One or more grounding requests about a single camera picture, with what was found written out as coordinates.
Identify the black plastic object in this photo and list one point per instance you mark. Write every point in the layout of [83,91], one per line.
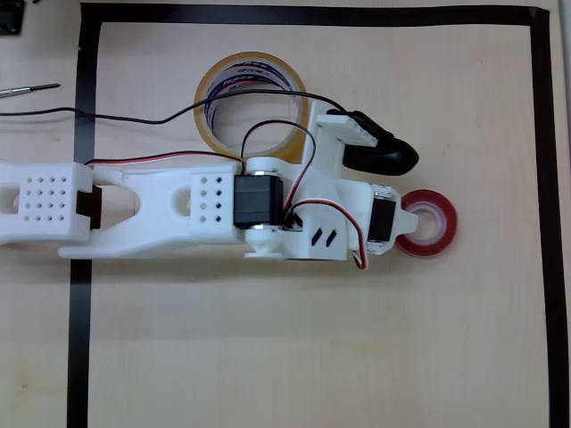
[9,18]

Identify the small red tape roll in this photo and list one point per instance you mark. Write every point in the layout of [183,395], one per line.
[448,223]

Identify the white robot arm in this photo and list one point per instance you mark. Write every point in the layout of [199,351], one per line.
[151,209]

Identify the large clear packing tape roll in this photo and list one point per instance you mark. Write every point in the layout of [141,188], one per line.
[201,127]

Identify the small metal screwdriver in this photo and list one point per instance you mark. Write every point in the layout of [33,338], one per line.
[42,86]

